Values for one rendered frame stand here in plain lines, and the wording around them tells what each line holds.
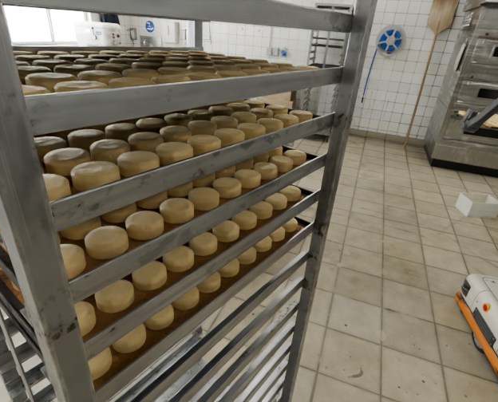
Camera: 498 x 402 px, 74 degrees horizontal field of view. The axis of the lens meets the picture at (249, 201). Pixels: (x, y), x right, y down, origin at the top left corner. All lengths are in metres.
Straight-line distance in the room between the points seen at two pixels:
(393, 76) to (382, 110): 0.51
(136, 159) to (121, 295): 0.19
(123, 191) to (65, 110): 0.10
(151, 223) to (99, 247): 0.07
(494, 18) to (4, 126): 4.76
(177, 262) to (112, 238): 0.13
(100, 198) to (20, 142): 0.11
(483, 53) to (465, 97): 0.48
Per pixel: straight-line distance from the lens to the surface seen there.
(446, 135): 4.91
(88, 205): 0.35
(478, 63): 4.85
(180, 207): 0.50
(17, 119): 0.28
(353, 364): 1.95
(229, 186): 0.56
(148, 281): 0.51
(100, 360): 0.55
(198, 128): 0.57
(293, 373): 1.21
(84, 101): 0.33
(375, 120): 5.86
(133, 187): 0.37
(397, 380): 1.99
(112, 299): 0.49
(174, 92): 0.38
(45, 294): 0.34
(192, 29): 0.98
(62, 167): 0.44
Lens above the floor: 1.48
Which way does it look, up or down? 28 degrees down
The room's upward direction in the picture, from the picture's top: 4 degrees clockwise
